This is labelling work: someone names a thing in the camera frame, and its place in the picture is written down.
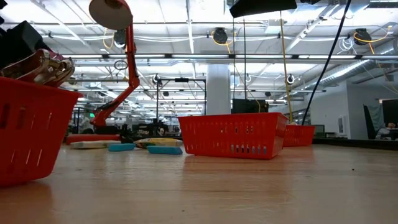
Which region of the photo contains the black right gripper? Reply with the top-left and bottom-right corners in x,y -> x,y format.
229,0 -> 321,19

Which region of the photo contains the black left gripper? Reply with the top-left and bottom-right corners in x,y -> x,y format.
0,0 -> 47,69

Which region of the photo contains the pink handled metal hole punch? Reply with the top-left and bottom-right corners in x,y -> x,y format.
0,49 -> 76,88

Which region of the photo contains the yellow crayon box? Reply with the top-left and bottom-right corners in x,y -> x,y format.
70,139 -> 122,149
134,138 -> 183,149

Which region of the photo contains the blue eraser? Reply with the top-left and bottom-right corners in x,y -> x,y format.
108,142 -> 136,152
146,145 -> 183,156

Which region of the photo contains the red plastic mesh basket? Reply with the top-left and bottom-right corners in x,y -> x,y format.
282,124 -> 316,147
177,112 -> 289,160
0,77 -> 82,187

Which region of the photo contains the white building pillar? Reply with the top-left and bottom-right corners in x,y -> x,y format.
206,63 -> 231,116

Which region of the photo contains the black box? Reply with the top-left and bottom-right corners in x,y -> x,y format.
231,98 -> 270,114

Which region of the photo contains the red desk lamp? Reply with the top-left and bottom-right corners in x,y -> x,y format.
65,0 -> 141,144

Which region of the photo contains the dark grey panel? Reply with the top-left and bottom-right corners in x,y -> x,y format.
363,104 -> 385,140

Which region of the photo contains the black monitor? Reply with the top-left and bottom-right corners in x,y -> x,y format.
381,99 -> 398,124

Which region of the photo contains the person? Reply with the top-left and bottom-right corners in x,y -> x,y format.
375,122 -> 398,141

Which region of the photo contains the black ceiling cable reel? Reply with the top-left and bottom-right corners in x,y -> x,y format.
113,29 -> 127,47
212,27 -> 229,45
354,27 -> 373,46

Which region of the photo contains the thin black hanging cable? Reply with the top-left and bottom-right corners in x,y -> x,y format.
231,17 -> 236,100
241,17 -> 248,100

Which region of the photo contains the yellow hanging cable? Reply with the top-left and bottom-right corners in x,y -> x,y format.
279,12 -> 295,124

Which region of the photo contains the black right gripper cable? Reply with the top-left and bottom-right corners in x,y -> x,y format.
301,0 -> 352,126

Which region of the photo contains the black table frame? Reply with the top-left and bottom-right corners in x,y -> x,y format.
312,138 -> 398,151

